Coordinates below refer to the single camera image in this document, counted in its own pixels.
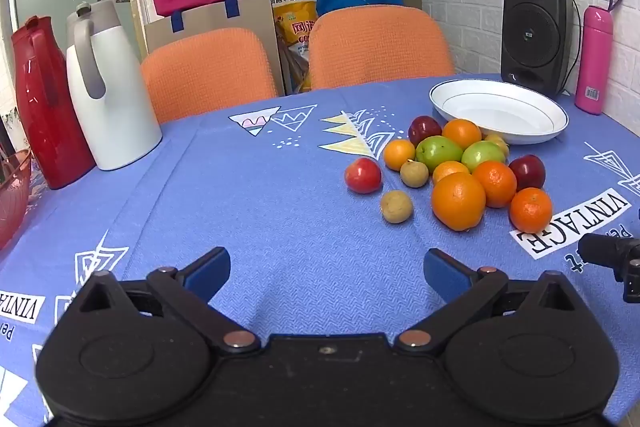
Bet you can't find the green jujube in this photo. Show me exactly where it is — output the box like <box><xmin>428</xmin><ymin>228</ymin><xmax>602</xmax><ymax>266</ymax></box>
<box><xmin>416</xmin><ymin>135</ymin><xmax>464</xmax><ymax>175</ymax></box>
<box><xmin>461</xmin><ymin>140</ymin><xmax>507</xmax><ymax>174</ymax></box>

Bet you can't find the black cable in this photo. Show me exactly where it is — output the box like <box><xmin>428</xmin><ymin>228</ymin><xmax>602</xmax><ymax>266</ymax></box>
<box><xmin>560</xmin><ymin>0</ymin><xmax>585</xmax><ymax>96</ymax></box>

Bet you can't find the black speaker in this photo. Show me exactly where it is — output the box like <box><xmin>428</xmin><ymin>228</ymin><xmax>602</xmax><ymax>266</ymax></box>
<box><xmin>501</xmin><ymin>0</ymin><xmax>573</xmax><ymax>96</ymax></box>

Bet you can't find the yellow snack bag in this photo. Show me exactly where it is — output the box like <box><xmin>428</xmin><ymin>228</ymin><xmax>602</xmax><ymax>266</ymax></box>
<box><xmin>272</xmin><ymin>0</ymin><xmax>321</xmax><ymax>94</ymax></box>

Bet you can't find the orange chair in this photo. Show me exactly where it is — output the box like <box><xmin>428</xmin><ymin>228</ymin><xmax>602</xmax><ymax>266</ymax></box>
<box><xmin>309</xmin><ymin>5</ymin><xmax>457</xmax><ymax>92</ymax></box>
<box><xmin>140</xmin><ymin>28</ymin><xmax>278</xmax><ymax>125</ymax></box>

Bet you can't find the white thermos jug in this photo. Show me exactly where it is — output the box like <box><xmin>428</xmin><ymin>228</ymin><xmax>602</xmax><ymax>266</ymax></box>
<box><xmin>66</xmin><ymin>1</ymin><xmax>163</xmax><ymax>171</ymax></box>

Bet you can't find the large orange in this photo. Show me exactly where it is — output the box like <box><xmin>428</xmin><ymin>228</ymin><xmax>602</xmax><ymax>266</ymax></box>
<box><xmin>431</xmin><ymin>172</ymin><xmax>487</xmax><ymax>232</ymax></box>

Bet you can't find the white plate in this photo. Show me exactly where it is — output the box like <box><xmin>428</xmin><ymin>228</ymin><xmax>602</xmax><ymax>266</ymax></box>
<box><xmin>429</xmin><ymin>79</ymin><xmax>570</xmax><ymax>146</ymax></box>

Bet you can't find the small orange tangerine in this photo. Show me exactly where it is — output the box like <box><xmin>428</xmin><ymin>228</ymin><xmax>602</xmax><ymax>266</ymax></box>
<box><xmin>383</xmin><ymin>139</ymin><xmax>417</xmax><ymax>172</ymax></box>
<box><xmin>509</xmin><ymin>188</ymin><xmax>554</xmax><ymax>234</ymax></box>
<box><xmin>472</xmin><ymin>161</ymin><xmax>518</xmax><ymax>208</ymax></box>
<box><xmin>442</xmin><ymin>119</ymin><xmax>482</xmax><ymax>150</ymax></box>
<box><xmin>432</xmin><ymin>161</ymin><xmax>471</xmax><ymax>185</ymax></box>

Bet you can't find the brown longan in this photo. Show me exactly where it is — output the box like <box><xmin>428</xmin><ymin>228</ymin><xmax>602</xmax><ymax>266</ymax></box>
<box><xmin>380</xmin><ymin>190</ymin><xmax>414</xmax><ymax>224</ymax></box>
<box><xmin>400</xmin><ymin>160</ymin><xmax>430</xmax><ymax>188</ymax></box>

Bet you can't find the red apple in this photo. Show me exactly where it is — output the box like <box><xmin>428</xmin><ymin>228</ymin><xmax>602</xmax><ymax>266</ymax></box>
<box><xmin>344</xmin><ymin>158</ymin><xmax>383</xmax><ymax>194</ymax></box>

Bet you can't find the red thermos jug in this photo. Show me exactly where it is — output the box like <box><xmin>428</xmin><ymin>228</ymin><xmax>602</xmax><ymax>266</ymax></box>
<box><xmin>11</xmin><ymin>16</ymin><xmax>97</xmax><ymax>190</ymax></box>

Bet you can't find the kraft paper bag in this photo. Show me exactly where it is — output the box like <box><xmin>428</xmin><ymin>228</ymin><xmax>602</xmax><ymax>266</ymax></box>
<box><xmin>144</xmin><ymin>0</ymin><xmax>285</xmax><ymax>95</ymax></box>

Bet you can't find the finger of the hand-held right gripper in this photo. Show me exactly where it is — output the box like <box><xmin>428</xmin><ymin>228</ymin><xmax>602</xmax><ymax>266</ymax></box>
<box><xmin>577</xmin><ymin>234</ymin><xmax>640</xmax><ymax>304</ymax></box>

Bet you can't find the pink water bottle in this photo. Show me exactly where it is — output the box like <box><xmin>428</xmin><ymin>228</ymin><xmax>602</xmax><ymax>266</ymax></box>
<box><xmin>574</xmin><ymin>0</ymin><xmax>625</xmax><ymax>116</ymax></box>

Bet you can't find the small yellow fruit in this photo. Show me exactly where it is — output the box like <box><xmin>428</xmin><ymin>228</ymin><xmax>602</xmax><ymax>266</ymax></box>
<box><xmin>484</xmin><ymin>134</ymin><xmax>511</xmax><ymax>160</ymax></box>

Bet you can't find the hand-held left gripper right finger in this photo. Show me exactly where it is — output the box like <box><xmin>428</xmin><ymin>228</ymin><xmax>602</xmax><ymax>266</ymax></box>
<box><xmin>397</xmin><ymin>248</ymin><xmax>581</xmax><ymax>354</ymax></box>

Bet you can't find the blue printed tablecloth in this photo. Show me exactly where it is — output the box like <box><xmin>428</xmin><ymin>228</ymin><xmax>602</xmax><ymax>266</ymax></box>
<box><xmin>0</xmin><ymin>74</ymin><xmax>640</xmax><ymax>427</ymax></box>

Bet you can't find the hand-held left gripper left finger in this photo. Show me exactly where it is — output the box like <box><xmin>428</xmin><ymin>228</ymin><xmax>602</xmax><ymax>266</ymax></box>
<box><xmin>75</xmin><ymin>247</ymin><xmax>262</xmax><ymax>354</ymax></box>

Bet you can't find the pink plastic colander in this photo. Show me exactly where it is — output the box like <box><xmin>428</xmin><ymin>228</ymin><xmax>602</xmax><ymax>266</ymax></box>
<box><xmin>0</xmin><ymin>149</ymin><xmax>33</xmax><ymax>252</ymax></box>

